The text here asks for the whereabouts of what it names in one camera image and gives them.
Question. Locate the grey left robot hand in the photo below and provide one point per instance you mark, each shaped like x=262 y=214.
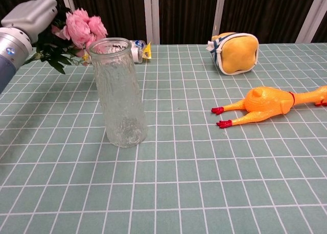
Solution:
x=33 y=17

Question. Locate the pink artificial flower bouquet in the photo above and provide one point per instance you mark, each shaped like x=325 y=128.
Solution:
x=81 y=29

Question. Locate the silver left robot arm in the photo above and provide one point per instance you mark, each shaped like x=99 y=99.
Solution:
x=12 y=50

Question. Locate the clear textured glass vase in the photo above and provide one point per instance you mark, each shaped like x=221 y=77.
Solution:
x=120 y=96

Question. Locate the yellow plush pouch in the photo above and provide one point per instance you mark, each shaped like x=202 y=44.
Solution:
x=236 y=55

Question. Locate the green checkered tablecloth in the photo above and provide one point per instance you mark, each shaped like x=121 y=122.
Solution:
x=178 y=172

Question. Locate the yellow rubber chicken toy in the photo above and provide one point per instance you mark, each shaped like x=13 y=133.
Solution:
x=265 y=103

